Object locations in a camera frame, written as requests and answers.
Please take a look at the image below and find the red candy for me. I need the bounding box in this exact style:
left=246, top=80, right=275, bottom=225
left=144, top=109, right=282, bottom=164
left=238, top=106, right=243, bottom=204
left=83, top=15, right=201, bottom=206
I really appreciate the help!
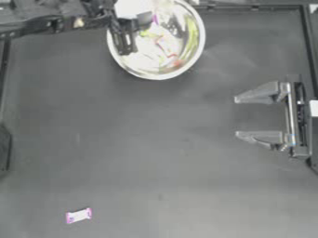
left=154, top=36, right=181, bottom=60

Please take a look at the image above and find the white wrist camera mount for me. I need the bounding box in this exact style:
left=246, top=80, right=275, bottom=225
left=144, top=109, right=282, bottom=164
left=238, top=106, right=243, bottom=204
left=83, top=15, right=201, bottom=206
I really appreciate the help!
left=309, top=99, right=318, bottom=118
left=114, top=0, right=154, bottom=21

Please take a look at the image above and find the steel bowl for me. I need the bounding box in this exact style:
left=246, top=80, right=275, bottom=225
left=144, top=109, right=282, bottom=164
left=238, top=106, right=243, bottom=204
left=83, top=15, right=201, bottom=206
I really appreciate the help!
left=106, top=0, right=207, bottom=81

